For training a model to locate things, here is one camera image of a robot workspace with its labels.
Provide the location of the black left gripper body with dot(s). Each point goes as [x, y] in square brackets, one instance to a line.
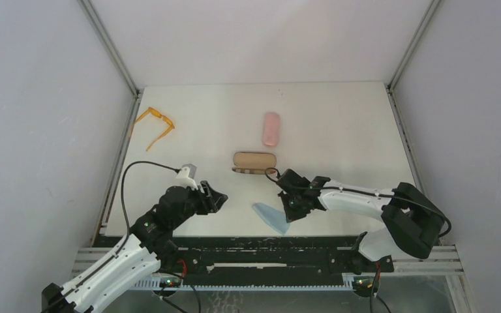
[206, 197]

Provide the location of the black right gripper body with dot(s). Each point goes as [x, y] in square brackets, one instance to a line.
[291, 196]

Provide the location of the light blue cloth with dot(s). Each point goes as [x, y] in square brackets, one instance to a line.
[274, 218]

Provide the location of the brown glasses case red stripe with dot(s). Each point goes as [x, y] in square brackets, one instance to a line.
[254, 163]

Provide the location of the pink glasses case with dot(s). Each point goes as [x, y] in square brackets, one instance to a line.
[271, 129]

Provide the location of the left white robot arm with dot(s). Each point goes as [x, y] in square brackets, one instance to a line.
[142, 251]

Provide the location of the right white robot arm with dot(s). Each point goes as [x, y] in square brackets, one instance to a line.
[412, 223]

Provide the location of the orange translucent sunglasses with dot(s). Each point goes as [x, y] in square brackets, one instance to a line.
[155, 121]

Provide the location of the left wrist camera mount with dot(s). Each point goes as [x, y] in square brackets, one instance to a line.
[185, 176]

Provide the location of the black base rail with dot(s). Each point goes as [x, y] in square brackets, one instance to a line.
[270, 261]

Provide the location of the aluminium frame post left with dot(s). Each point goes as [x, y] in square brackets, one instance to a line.
[108, 44]

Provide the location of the aluminium frame post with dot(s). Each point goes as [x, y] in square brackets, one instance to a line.
[108, 44]
[418, 34]

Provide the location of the aluminium frame post right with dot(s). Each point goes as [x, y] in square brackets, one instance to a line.
[418, 34]

